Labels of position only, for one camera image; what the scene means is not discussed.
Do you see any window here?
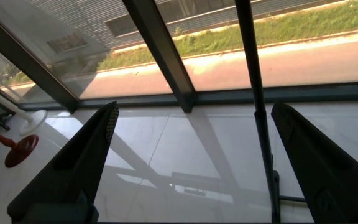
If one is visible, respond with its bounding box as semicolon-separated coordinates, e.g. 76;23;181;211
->
0;0;358;114

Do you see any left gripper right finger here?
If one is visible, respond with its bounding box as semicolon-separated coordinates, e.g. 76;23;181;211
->
270;101;358;222

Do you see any black clothes rack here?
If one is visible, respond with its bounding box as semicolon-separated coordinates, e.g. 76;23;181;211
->
234;0;308;222

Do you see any white round-base stand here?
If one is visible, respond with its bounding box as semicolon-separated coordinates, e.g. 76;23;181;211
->
0;82;48;136

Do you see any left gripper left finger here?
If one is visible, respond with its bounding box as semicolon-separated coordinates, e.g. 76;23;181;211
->
6;101;120;222

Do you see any red round-base stand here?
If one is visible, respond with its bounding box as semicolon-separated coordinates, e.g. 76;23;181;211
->
0;123;39;169

